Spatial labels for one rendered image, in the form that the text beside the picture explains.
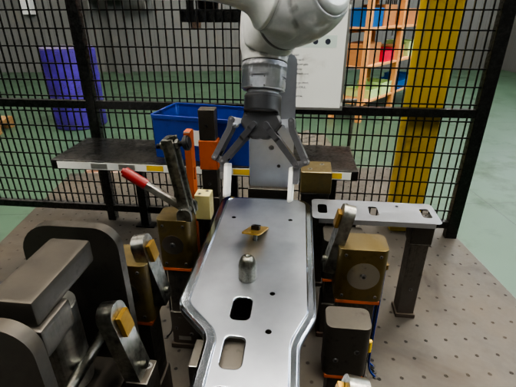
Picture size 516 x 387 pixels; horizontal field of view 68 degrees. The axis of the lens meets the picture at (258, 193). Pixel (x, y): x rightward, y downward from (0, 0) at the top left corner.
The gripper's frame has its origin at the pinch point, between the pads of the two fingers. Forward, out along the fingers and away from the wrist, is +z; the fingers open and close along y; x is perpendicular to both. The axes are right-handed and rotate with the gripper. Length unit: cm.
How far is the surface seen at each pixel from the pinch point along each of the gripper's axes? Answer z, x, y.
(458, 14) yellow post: -50, 48, 43
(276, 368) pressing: 20.0, -28.3, 11.3
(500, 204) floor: 24, 273, 132
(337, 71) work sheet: -34, 44, 11
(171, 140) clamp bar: -9.7, -11.8, -13.8
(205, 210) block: 4.9, 2.2, -12.5
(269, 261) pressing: 12.0, -6.7, 4.7
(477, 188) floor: 14, 301, 122
